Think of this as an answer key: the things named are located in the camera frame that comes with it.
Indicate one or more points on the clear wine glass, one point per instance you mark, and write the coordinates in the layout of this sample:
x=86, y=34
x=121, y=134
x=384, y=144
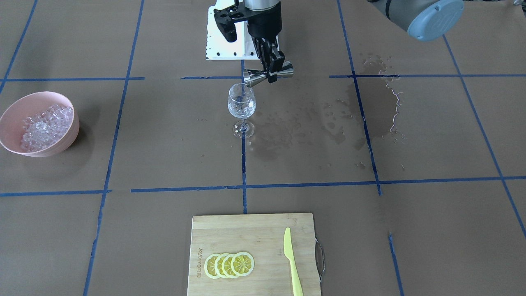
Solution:
x=241, y=104

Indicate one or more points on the yellow plastic knife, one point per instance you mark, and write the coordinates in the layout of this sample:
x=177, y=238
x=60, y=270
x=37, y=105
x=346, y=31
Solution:
x=289, y=254

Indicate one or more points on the pile of clear ice cubes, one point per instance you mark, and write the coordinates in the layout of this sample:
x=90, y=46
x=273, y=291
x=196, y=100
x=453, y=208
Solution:
x=44, y=129

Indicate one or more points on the pink bowl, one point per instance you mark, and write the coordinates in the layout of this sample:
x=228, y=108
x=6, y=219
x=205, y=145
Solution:
x=11, y=123

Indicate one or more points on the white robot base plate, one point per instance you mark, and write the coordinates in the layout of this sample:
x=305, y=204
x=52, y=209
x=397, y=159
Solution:
x=227, y=33

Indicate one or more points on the lemon slice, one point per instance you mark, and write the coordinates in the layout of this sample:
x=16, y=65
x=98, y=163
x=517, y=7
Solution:
x=218, y=265
x=210, y=269
x=226, y=266
x=242, y=264

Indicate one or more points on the bamboo cutting board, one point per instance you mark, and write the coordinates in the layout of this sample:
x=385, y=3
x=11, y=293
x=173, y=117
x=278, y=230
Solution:
x=261, y=235

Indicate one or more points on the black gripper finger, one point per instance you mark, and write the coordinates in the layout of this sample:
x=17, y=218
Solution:
x=263, y=48
x=276, y=60

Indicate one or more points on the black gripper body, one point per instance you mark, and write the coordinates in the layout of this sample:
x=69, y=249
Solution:
x=264, y=26

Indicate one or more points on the steel cocktail jigger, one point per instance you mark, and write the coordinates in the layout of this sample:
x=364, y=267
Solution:
x=252, y=77

